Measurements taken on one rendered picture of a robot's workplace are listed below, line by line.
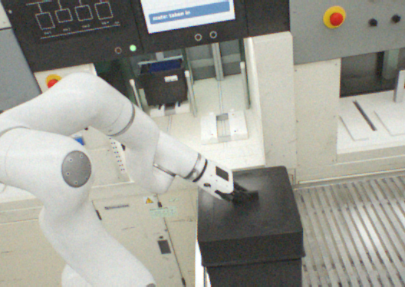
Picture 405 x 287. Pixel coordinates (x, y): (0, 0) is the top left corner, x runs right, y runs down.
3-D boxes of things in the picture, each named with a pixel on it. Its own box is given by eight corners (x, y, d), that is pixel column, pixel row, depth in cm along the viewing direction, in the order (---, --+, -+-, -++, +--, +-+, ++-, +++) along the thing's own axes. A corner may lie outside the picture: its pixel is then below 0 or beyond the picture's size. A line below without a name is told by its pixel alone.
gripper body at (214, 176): (203, 171, 101) (236, 189, 105) (203, 148, 109) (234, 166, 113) (187, 188, 105) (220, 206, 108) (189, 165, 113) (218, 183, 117)
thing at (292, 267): (212, 236, 143) (205, 202, 133) (288, 228, 140) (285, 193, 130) (214, 305, 120) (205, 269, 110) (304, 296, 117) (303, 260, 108)
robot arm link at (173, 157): (185, 183, 102) (202, 152, 103) (142, 159, 97) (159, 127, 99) (176, 178, 110) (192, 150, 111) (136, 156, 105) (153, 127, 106)
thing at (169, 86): (146, 113, 201) (130, 56, 183) (150, 95, 218) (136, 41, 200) (192, 106, 199) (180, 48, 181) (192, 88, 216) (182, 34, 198)
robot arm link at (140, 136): (100, 171, 78) (169, 202, 104) (139, 103, 80) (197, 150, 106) (73, 155, 82) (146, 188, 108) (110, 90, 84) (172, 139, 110)
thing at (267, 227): (200, 267, 108) (192, 235, 101) (202, 196, 133) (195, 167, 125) (306, 257, 105) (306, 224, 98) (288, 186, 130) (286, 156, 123)
